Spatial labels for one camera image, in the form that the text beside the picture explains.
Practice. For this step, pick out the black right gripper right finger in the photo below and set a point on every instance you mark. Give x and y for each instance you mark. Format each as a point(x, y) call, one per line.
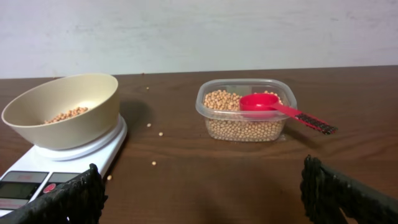
point(328, 196)

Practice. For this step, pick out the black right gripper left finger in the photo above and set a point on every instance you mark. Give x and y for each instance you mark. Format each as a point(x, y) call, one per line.
point(77, 201)

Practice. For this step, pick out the red measuring scoop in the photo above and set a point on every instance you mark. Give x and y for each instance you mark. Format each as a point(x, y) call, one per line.
point(270, 102)

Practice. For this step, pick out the white digital kitchen scale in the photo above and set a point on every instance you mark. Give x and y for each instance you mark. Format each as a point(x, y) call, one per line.
point(41, 170)

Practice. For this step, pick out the soybeans pile in bowl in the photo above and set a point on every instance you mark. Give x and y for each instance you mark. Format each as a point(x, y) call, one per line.
point(68, 114)

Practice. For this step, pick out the cream round bowl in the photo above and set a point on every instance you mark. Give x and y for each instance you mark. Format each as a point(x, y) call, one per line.
point(97, 91)

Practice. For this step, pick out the tan soybeans pile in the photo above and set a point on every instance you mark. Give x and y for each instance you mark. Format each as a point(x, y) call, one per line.
point(242, 131)

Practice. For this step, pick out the clear plastic container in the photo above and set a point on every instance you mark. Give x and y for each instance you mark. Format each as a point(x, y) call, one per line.
point(243, 87)

